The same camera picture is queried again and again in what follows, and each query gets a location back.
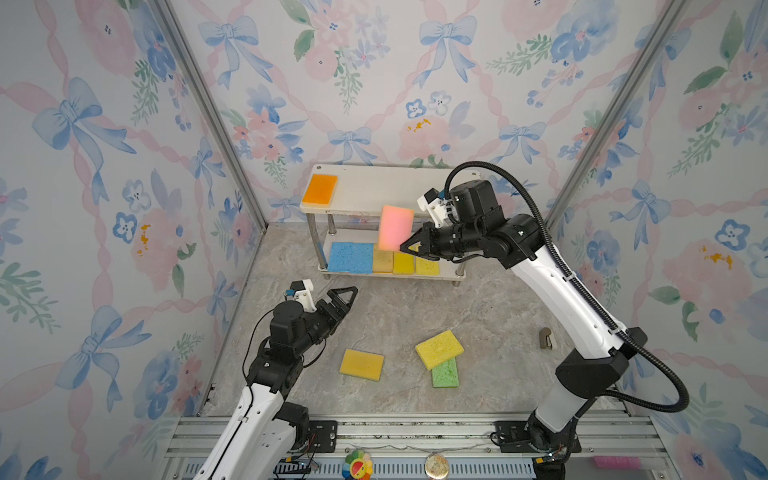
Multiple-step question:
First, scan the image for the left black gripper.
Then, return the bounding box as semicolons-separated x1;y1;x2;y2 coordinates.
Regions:
292;286;354;360

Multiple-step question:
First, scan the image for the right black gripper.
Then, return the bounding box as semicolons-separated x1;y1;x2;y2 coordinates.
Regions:
398;226;484;263

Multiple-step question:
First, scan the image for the pink sponge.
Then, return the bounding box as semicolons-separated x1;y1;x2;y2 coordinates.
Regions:
377;205;414;252

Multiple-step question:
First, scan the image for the bright yellow scouring sponge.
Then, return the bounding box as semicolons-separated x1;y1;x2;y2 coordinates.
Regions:
392;252;415;276

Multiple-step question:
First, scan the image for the blue sponge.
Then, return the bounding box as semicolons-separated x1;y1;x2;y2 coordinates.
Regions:
349;243;374;275
328;242;354;273

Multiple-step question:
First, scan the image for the blue sponge front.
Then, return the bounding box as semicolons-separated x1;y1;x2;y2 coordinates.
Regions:
349;243;374;275

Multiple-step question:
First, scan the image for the orange sponge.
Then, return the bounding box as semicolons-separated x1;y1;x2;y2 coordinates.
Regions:
302;174;338;207

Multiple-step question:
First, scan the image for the light yellow cellulose sponge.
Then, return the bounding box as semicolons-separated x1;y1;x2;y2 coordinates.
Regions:
415;330;464;371

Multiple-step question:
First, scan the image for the green sponge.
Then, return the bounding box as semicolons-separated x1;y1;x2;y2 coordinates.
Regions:
431;358;460;388

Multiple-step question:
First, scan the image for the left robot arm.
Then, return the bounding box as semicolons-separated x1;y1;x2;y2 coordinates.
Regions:
195;280;358;479

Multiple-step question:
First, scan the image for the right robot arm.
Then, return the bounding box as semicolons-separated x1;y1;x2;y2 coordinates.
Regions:
399;214;634;454

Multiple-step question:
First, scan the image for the white two-tier metal shelf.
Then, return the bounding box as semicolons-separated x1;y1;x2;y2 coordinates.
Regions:
300;164;449;278

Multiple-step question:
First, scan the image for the small grey stapler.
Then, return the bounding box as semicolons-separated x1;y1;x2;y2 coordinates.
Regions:
538;327;554;350

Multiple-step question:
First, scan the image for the colourful flower toy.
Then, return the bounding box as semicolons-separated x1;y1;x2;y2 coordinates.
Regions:
342;450;374;480

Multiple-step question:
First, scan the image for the round gold badge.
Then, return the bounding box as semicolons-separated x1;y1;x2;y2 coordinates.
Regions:
424;453;450;480

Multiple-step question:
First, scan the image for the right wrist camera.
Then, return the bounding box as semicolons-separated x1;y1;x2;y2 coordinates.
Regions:
417;188;458;228

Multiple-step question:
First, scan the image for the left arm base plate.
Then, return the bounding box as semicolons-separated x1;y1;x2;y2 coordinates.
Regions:
290;420;339;453

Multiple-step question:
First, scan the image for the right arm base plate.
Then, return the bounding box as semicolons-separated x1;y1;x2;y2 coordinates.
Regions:
489;418;582;456

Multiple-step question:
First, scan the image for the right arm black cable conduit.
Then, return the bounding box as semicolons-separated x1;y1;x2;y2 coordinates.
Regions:
443;160;691;414

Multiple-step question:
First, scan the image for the aluminium front rail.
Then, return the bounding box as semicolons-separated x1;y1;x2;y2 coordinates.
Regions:
152;410;682;480

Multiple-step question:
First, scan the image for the right aluminium frame post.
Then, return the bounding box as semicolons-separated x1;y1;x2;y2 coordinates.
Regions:
547;0;690;232

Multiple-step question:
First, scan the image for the aluminium frame post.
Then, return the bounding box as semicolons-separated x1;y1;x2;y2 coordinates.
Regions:
148;0;268;234
547;0;690;232

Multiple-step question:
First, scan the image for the left aluminium frame post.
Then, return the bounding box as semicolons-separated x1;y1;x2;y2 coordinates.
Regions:
148;0;268;234

